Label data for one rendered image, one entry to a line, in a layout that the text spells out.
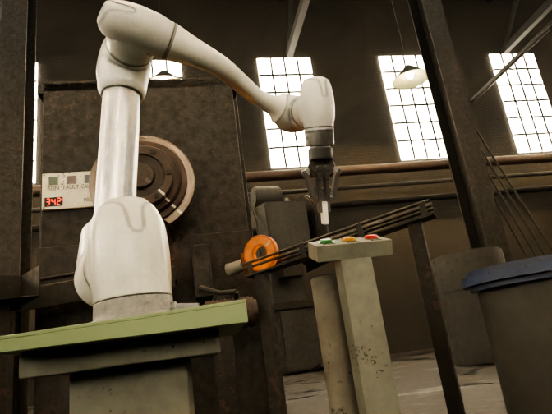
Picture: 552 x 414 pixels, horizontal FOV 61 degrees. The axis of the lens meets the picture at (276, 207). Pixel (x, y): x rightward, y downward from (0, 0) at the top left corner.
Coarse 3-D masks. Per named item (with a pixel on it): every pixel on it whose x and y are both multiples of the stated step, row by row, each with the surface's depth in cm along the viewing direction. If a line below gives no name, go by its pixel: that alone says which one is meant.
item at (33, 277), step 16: (32, 272) 181; (0, 288) 183; (16, 288) 187; (32, 288) 179; (0, 304) 170; (16, 304) 184; (0, 320) 168; (0, 368) 164; (0, 384) 162; (0, 400) 161
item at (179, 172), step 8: (144, 144) 220; (152, 144) 221; (160, 144) 222; (168, 152) 221; (168, 160) 218; (176, 160) 220; (176, 168) 217; (184, 168) 220; (176, 176) 216; (184, 176) 218; (176, 184) 215; (184, 184) 217; (176, 192) 214; (184, 192) 216; (176, 200) 214; (160, 208) 210; (168, 208) 213; (176, 208) 215
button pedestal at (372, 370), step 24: (336, 240) 151; (360, 240) 147; (384, 240) 144; (336, 264) 146; (360, 264) 142; (360, 288) 140; (360, 312) 138; (360, 336) 136; (384, 336) 137; (360, 360) 134; (384, 360) 135; (360, 384) 133; (384, 384) 133; (360, 408) 134; (384, 408) 131
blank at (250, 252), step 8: (256, 240) 202; (264, 240) 200; (272, 240) 199; (248, 248) 203; (256, 248) 203; (272, 248) 198; (248, 256) 202; (272, 256) 197; (264, 264) 198; (272, 264) 197
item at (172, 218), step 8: (144, 136) 223; (152, 136) 224; (168, 144) 224; (176, 152) 223; (96, 160) 216; (184, 160) 223; (96, 168) 215; (96, 176) 214; (192, 176) 221; (192, 184) 220; (192, 192) 218; (184, 200) 217; (184, 208) 216; (168, 216) 213; (176, 216) 214
